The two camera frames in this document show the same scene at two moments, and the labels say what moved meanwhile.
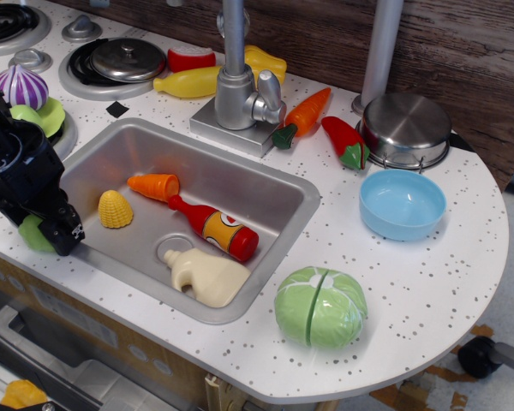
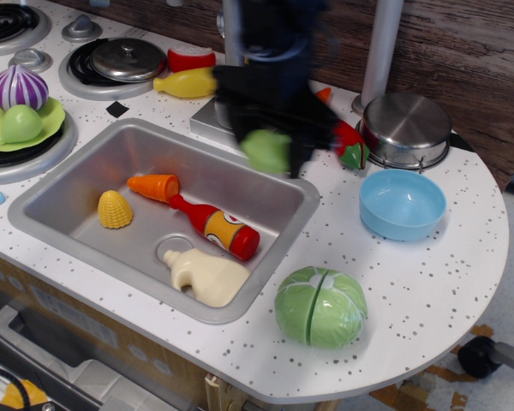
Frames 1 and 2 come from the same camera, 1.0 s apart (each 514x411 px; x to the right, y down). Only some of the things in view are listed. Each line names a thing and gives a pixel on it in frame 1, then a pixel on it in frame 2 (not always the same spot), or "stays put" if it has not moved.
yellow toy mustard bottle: (190, 83) stays put
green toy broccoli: (32, 234) to (267, 151)
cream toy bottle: (214, 280) stays put
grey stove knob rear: (81, 29) stays put
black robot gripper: (24, 177) to (277, 97)
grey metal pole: (379, 63) stays put
